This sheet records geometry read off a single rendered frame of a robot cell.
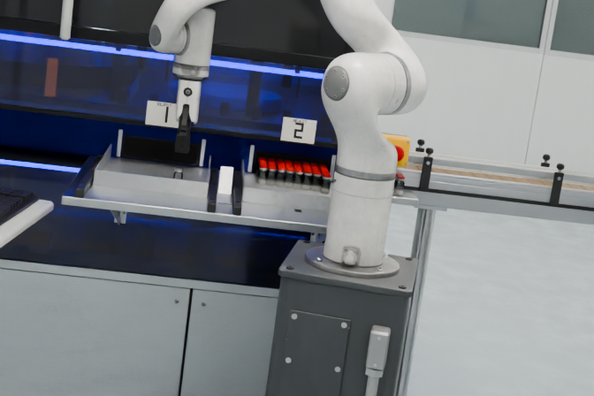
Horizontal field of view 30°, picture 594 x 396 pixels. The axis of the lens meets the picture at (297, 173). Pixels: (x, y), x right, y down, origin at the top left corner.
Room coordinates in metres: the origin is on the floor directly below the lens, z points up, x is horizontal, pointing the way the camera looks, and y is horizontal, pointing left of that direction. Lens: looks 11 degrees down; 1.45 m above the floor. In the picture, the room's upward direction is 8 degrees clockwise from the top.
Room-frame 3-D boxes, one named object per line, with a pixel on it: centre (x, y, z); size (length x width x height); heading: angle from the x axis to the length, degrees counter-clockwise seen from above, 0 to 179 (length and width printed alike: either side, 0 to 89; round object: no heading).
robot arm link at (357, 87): (2.13, -0.11, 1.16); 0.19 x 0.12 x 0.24; 136
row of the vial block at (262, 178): (2.71, 0.01, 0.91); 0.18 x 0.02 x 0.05; 95
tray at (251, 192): (2.67, 0.00, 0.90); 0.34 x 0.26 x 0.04; 5
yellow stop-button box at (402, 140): (2.81, -0.24, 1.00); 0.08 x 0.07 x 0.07; 5
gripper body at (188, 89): (2.54, 0.27, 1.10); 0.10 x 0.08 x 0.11; 5
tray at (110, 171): (2.64, 0.34, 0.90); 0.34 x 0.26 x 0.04; 5
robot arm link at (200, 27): (2.54, 0.28, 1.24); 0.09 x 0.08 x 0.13; 135
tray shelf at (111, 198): (2.58, 0.17, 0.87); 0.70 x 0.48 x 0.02; 95
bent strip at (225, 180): (2.51, 0.16, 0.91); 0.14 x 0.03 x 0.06; 5
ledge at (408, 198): (2.85, -0.25, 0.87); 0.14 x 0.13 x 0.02; 5
